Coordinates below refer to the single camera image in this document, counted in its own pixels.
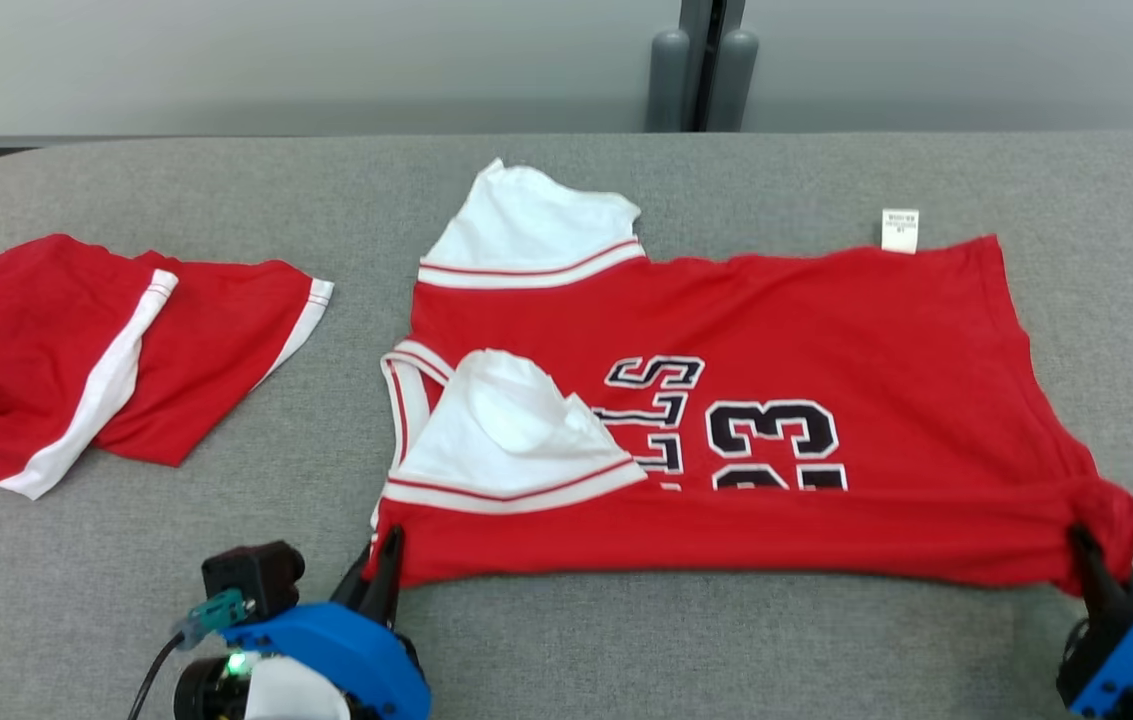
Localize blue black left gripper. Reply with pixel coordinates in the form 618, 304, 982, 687
221, 525, 432, 720

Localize red basketball jersey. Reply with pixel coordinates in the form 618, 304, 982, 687
371, 158, 1133, 598

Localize red shorts with white stripe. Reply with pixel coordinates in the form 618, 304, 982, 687
0, 233, 335, 501

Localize grey cylinder bumper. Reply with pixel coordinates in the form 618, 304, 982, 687
708, 28, 759, 133
646, 28, 692, 133

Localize grey partition post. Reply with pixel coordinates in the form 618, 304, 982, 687
678, 0, 747, 133

